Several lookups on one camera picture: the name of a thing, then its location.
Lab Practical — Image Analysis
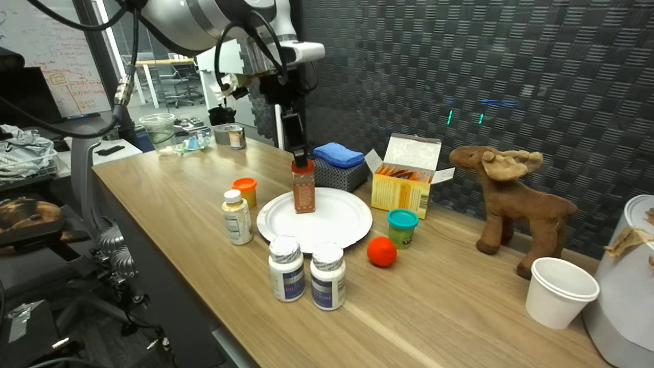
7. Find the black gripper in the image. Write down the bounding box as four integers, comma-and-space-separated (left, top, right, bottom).
281, 109, 314, 172

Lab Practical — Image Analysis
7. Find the brown spice jar orange lid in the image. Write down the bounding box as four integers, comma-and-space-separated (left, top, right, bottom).
291, 158, 319, 215

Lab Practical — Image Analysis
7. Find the small yellow tub orange lid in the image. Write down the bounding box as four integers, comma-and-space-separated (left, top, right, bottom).
232, 176, 262, 211

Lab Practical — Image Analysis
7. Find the slim cream bottle white cap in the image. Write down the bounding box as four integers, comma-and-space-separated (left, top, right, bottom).
222, 188, 253, 248

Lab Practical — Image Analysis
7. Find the white pill bottle blue label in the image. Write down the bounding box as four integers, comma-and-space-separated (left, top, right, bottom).
267, 236, 308, 304
310, 243, 348, 314

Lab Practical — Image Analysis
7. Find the small green tub teal lid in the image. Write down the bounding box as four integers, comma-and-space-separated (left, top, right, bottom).
387, 206, 421, 250

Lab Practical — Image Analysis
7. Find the red toy strawberry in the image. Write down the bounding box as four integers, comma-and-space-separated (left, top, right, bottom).
367, 236, 398, 271

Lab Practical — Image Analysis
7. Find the white paper plate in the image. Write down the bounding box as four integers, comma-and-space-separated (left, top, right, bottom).
256, 186, 376, 255

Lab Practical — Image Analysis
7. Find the labelled tin can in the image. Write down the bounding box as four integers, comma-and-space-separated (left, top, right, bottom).
227, 126, 247, 151

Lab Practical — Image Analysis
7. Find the small black object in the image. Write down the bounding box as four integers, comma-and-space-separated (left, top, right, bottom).
207, 102, 239, 127

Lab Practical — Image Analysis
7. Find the open yellow tea box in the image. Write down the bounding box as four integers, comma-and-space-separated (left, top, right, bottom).
362, 133, 459, 221

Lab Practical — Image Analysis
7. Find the clear glass jar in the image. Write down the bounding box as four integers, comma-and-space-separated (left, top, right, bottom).
179, 123, 216, 155

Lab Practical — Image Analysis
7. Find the clear plastic container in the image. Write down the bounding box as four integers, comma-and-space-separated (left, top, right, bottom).
137, 110, 181, 154

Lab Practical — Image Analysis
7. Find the white side desk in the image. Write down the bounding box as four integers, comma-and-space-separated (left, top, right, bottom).
54, 138, 146, 180

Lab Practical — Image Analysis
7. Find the black phone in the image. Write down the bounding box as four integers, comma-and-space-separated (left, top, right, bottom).
94, 141, 130, 158

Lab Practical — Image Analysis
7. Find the grey chair back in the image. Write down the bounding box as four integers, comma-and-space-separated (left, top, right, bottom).
69, 126, 106, 234

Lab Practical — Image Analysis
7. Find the black wheeled chair base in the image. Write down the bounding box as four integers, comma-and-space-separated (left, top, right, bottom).
40, 272, 181, 368

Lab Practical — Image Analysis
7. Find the brown plush moose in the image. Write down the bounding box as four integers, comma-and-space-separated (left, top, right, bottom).
448, 143, 581, 281

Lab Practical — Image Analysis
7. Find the black metal pole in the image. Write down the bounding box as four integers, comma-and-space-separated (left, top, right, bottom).
69, 0, 136, 131

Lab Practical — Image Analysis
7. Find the grey cloth pile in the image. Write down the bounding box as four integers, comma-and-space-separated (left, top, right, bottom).
0, 123, 62, 186

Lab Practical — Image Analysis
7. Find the brown patterned cushion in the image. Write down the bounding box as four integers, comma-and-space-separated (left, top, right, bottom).
0, 195, 68, 250

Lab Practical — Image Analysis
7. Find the black monitor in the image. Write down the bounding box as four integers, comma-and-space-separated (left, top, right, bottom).
0, 48, 68, 126

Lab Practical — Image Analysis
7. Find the white paper cup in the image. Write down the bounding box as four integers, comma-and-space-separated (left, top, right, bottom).
524, 255, 603, 332

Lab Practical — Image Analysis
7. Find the brown crumpled tape piece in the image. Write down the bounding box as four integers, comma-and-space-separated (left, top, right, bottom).
603, 224, 654, 260

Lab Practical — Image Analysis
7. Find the large white cylindrical container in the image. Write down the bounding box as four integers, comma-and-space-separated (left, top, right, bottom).
583, 192, 654, 368

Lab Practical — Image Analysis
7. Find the thin black looped cable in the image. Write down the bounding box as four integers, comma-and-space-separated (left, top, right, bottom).
214, 18, 292, 90

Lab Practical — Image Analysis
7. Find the silver corrugated hose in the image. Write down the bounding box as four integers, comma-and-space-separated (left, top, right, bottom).
91, 215, 142, 282

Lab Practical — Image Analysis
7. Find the thick black cable metal connector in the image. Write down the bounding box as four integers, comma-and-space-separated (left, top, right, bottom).
0, 68, 142, 141

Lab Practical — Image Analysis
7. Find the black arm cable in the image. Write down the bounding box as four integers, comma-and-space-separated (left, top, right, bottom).
27, 0, 139, 34

